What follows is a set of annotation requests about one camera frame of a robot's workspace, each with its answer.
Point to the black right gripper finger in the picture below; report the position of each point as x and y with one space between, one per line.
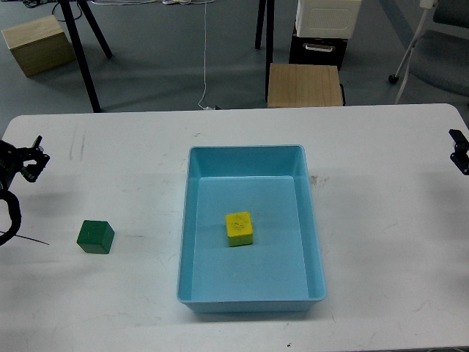
460 153

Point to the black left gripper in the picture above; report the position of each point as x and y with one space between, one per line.
29 161

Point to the green wooden cube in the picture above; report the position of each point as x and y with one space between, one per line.
95 237

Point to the yellow wooden cube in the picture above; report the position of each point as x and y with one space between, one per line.
239 229

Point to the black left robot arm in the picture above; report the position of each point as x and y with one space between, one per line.
14 211

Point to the wooden box left floor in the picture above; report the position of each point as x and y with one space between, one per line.
38 46

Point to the white appliance box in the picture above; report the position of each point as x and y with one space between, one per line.
326 19

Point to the grey office chair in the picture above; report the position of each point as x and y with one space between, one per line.
437 58

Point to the light blue plastic bin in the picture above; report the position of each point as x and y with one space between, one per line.
282 269

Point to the black stand legs centre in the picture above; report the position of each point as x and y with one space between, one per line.
265 25

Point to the black storage box with handle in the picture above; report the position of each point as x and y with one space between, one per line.
317 51

